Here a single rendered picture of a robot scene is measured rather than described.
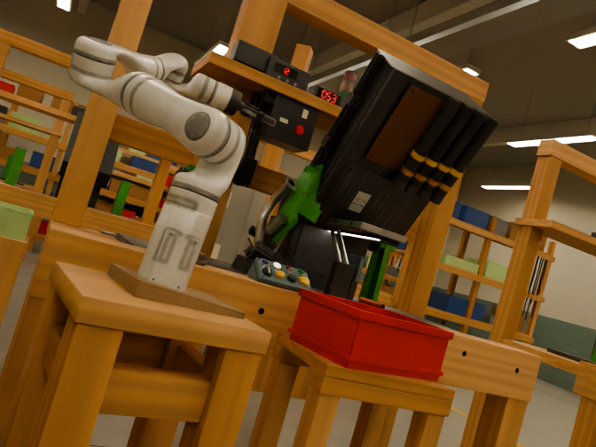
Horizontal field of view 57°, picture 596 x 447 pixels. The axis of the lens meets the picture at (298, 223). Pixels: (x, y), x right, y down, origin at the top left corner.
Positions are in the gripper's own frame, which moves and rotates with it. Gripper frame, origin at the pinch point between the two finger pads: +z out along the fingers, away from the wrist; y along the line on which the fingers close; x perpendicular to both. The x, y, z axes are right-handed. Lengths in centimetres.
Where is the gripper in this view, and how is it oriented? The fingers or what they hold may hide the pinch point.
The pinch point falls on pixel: (269, 121)
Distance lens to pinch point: 166.5
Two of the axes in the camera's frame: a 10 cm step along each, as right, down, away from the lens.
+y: -2.5, -3.6, 9.0
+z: 8.5, 3.6, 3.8
